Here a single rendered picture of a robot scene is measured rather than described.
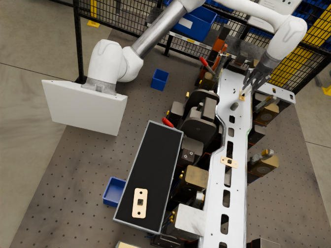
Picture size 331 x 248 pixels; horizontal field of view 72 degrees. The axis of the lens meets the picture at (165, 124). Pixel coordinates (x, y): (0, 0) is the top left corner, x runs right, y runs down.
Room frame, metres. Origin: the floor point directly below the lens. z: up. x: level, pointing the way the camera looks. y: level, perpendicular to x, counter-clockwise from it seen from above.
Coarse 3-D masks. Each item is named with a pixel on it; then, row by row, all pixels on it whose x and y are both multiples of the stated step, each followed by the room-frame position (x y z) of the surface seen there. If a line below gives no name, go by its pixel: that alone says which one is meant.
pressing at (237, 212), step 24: (240, 120) 0.87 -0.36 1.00; (240, 144) 0.72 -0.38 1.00; (216, 168) 0.53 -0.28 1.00; (240, 168) 0.59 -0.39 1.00; (216, 192) 0.43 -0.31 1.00; (240, 192) 0.47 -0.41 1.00; (216, 216) 0.33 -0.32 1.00; (240, 216) 0.37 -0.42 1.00; (216, 240) 0.25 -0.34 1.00; (240, 240) 0.29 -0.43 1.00
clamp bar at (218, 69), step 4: (224, 52) 1.05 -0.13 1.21; (220, 56) 1.03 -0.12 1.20; (224, 56) 1.02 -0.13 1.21; (228, 56) 1.04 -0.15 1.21; (220, 60) 1.02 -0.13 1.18; (224, 60) 1.02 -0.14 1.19; (220, 64) 1.02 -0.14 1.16; (220, 68) 1.02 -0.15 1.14; (216, 72) 1.02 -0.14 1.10; (216, 76) 1.02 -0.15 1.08
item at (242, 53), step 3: (240, 51) 1.36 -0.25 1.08; (240, 54) 1.33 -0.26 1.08; (243, 54) 1.34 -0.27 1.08; (246, 54) 1.35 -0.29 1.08; (237, 57) 1.34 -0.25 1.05; (240, 57) 1.32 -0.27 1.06; (243, 57) 1.32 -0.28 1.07; (246, 57) 1.32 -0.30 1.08; (237, 60) 1.32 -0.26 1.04; (240, 60) 1.32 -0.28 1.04; (243, 60) 1.32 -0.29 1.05; (234, 63) 1.33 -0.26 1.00; (237, 63) 1.33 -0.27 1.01; (240, 63) 1.32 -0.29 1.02
